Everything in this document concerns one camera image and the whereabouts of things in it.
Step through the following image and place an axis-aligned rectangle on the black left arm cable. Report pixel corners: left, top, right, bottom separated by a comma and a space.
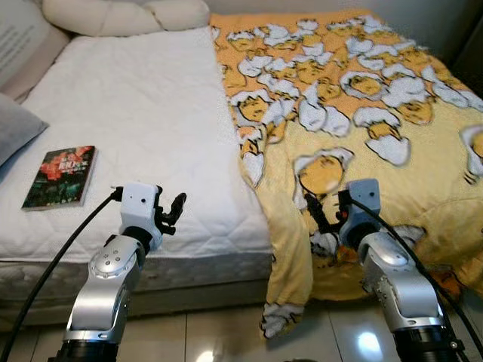
0, 189, 123, 362

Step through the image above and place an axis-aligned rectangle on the dark cabinet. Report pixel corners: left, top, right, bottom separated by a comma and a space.
451, 19, 483, 97

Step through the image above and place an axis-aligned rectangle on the yellow cartoon egg blanket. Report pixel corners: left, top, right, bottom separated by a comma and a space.
210, 8, 483, 340

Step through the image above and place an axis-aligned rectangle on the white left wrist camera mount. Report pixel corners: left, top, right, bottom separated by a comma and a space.
119, 182, 162, 251

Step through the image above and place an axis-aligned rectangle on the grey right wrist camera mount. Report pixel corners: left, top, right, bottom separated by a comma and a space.
340, 179, 381, 250

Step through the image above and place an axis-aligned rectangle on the beige long bolster pillow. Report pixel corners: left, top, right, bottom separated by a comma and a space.
42, 0, 212, 37

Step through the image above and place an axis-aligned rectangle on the dark illustrated paperback book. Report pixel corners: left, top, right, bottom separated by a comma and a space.
21, 145, 97, 211

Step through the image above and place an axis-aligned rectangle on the beige bed base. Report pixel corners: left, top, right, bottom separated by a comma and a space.
0, 279, 276, 333

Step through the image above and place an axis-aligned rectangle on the grey square cushion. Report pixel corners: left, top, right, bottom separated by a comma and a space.
0, 93, 49, 168

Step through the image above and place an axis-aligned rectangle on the white quilted mattress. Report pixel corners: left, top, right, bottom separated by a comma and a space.
0, 26, 272, 302

